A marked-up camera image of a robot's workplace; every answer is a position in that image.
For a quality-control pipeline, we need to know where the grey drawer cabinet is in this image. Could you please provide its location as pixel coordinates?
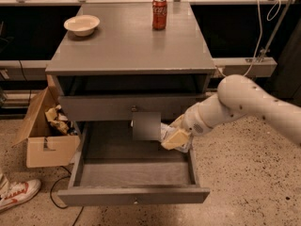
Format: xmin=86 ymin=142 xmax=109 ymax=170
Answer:
xmin=45 ymin=1 xmax=217 ymax=134

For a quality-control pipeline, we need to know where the open grey middle drawer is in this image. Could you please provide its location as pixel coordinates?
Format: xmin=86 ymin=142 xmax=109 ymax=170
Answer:
xmin=58 ymin=121 xmax=210 ymax=206

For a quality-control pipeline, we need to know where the grey wall rail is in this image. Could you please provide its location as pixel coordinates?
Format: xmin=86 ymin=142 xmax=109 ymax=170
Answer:
xmin=0 ymin=57 xmax=277 ymax=81

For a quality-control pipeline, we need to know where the closed grey top drawer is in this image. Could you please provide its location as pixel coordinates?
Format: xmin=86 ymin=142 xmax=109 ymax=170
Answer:
xmin=58 ymin=94 xmax=205 ymax=121

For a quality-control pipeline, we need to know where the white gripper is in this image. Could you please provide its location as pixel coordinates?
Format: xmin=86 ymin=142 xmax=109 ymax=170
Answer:
xmin=161 ymin=103 xmax=214 ymax=151

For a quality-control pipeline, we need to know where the clear plastic water bottle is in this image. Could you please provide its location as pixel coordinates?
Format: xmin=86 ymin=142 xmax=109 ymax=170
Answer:
xmin=159 ymin=121 xmax=193 ymax=153

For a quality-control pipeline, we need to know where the crumpled paper trash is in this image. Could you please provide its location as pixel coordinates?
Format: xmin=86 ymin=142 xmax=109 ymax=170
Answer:
xmin=45 ymin=105 xmax=70 ymax=135

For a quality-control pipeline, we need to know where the red cola can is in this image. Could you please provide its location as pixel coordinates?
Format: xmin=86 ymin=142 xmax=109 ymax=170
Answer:
xmin=152 ymin=0 xmax=167 ymax=30

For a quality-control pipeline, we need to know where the white and red sneaker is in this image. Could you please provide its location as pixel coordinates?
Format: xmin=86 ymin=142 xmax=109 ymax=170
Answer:
xmin=0 ymin=179 xmax=41 ymax=212

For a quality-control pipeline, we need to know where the open cardboard box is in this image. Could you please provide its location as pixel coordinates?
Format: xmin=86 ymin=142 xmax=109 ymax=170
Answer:
xmin=13 ymin=88 xmax=80 ymax=168

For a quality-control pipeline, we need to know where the white ceramic bowl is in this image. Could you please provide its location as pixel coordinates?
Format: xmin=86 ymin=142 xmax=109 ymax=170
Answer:
xmin=64 ymin=15 xmax=100 ymax=37

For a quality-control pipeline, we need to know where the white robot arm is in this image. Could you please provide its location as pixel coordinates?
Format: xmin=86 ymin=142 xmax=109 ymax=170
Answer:
xmin=160 ymin=74 xmax=301 ymax=153

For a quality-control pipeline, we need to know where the white hanging cable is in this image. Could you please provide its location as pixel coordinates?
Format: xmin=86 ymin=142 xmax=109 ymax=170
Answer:
xmin=215 ymin=0 xmax=282 ymax=78

